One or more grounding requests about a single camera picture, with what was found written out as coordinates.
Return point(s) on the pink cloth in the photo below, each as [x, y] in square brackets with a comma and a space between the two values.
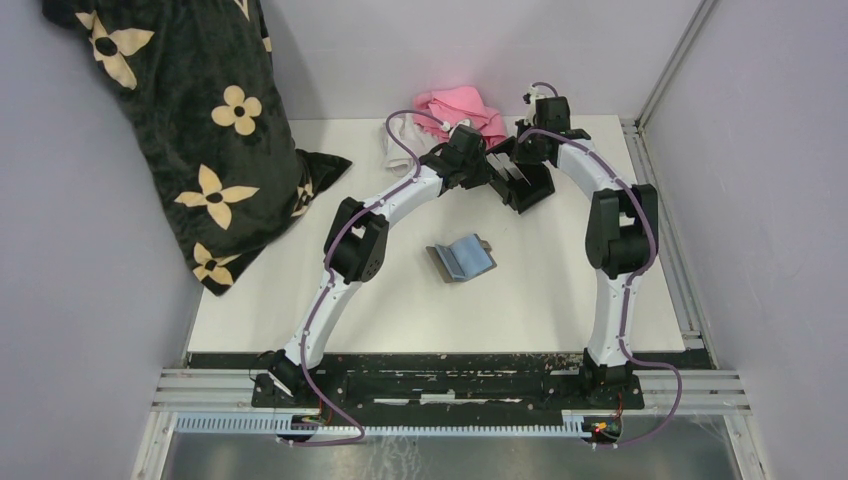
[455, 105]

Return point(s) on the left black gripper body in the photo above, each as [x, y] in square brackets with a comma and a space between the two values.
[476, 170]

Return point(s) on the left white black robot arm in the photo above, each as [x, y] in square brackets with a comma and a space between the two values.
[356, 245]

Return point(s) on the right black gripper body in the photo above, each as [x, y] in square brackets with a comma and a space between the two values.
[525, 151]

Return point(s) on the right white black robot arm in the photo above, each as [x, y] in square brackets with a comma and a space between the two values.
[621, 240]

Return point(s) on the aluminium rail frame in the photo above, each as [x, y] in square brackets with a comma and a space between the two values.
[219, 401]

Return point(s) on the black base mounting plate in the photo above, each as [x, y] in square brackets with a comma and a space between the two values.
[444, 390]

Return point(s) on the white cards in box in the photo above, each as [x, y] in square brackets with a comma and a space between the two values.
[510, 168]

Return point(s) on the grey leather card holder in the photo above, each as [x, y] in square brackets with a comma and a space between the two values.
[463, 260]

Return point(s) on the black plastic card box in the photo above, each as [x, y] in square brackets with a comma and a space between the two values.
[518, 195]

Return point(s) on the white cloth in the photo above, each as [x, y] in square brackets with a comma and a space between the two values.
[402, 138]

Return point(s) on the corner aluminium post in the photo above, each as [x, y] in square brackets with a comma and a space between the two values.
[688, 311]

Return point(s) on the black floral blanket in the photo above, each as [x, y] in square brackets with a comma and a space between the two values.
[196, 81]

